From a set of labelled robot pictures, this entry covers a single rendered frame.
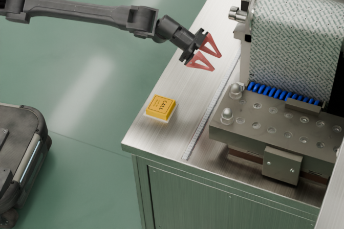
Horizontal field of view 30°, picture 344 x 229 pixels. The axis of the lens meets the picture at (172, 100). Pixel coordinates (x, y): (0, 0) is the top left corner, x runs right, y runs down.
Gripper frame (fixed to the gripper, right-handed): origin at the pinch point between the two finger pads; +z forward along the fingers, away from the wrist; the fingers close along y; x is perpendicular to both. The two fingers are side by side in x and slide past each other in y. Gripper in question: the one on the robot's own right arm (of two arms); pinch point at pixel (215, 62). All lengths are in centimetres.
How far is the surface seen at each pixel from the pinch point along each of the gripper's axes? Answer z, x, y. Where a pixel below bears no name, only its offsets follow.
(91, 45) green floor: -34, -142, -88
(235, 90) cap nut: 7.8, 4.6, 8.4
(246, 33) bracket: 2.2, 10.0, -6.7
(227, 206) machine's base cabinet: 28.2, -20.2, 25.3
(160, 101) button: -5.0, -19.3, 8.6
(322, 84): 25.1, 19.0, 0.8
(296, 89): 21.7, 11.3, 0.6
